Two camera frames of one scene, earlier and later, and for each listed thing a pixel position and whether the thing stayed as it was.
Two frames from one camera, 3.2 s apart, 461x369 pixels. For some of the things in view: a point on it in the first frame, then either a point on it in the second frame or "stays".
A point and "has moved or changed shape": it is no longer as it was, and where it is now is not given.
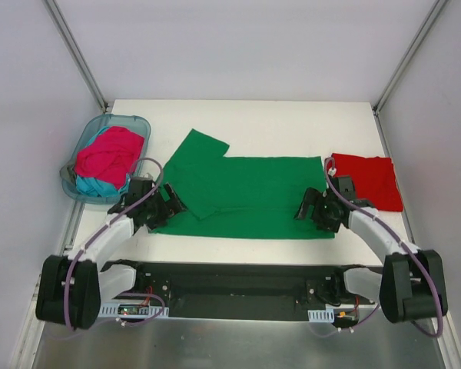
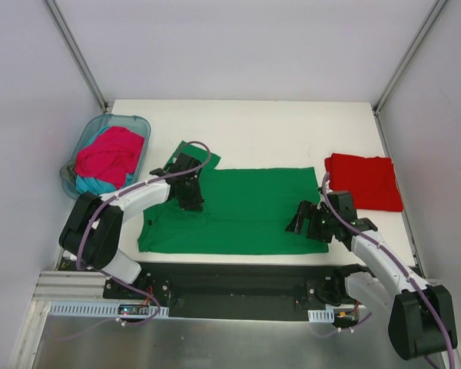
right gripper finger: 311,198 → 304,211
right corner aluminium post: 402,66 stays
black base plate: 194,288 stays
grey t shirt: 67,172 stays
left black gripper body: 169,205 → 190,195
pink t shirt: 111,155 stays
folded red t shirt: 373,180 stays
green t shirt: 250,197 has moved or changed shape
